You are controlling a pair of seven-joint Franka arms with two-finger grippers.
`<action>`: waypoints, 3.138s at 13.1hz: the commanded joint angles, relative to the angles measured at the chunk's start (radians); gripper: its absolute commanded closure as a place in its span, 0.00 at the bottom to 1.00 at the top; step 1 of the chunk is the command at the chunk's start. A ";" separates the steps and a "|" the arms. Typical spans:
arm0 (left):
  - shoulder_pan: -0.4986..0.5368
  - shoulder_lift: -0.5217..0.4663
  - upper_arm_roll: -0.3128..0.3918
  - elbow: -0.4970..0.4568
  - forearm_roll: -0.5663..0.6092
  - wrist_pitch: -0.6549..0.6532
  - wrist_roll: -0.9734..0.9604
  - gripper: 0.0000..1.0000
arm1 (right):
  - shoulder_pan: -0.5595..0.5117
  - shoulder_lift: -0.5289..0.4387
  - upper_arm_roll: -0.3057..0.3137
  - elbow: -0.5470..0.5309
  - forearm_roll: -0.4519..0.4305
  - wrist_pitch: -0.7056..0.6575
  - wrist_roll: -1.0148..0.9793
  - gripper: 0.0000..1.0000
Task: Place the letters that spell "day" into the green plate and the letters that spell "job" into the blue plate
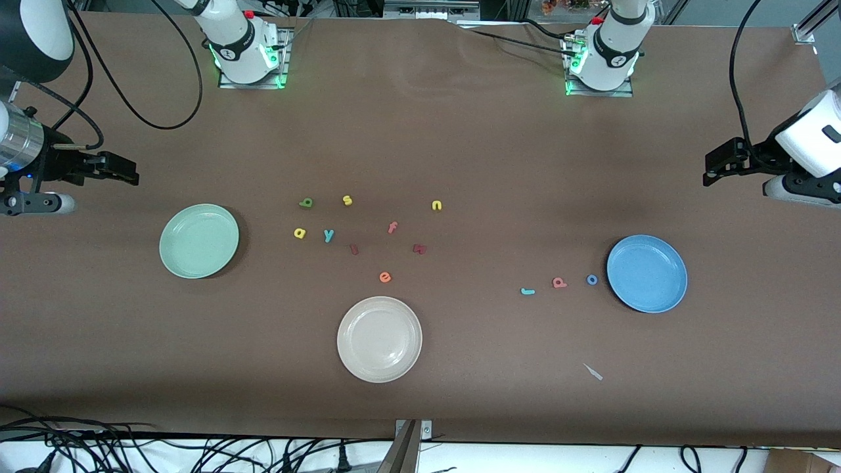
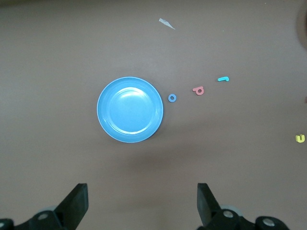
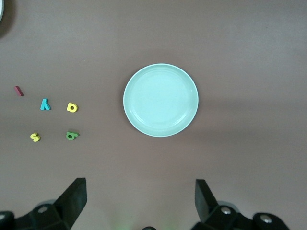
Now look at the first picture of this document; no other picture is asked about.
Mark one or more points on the orange small objects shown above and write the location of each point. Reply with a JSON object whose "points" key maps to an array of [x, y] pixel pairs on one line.
{"points": [[565, 5]]}

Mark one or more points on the grey metal equipment box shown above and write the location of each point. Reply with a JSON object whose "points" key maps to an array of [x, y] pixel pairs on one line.
{"points": [[427, 8]]}

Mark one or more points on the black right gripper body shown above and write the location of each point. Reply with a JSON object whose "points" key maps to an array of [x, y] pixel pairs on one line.
{"points": [[54, 167]]}

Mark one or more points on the cardboard box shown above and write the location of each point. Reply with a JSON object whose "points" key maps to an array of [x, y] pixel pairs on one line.
{"points": [[801, 463]]}

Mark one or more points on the aluminium frame profile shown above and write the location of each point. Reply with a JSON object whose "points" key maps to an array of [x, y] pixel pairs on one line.
{"points": [[803, 33]]}

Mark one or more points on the mint green plate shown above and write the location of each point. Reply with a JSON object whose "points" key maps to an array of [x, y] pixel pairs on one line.
{"points": [[197, 243]]}

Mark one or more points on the white tape scrap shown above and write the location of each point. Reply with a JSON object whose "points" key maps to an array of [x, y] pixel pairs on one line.
{"points": [[593, 372]]}

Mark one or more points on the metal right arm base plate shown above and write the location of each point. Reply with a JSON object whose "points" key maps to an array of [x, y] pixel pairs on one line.
{"points": [[284, 62]]}

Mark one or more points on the beige white plate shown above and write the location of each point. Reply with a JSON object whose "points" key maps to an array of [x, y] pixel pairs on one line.
{"points": [[379, 339]]}

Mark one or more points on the grey support beam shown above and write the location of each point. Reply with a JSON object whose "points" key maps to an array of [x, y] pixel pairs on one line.
{"points": [[401, 456]]}

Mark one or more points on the blue plate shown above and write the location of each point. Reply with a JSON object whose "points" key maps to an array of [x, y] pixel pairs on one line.
{"points": [[647, 272]]}

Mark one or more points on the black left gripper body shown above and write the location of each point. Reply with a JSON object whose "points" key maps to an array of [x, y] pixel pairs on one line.
{"points": [[757, 159]]}

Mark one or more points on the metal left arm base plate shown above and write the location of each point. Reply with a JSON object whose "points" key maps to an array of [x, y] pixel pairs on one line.
{"points": [[624, 92]]}

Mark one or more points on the pink foam letter p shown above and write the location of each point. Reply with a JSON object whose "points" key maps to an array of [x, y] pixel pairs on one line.
{"points": [[559, 283]]}

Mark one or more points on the silver metal bracket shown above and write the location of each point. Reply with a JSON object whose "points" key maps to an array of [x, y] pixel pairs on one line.
{"points": [[426, 430]]}

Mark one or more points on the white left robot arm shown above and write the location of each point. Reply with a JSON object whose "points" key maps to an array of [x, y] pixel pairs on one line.
{"points": [[614, 52]]}

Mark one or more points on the black power plug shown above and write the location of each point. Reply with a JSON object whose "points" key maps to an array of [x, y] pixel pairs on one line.
{"points": [[342, 460]]}

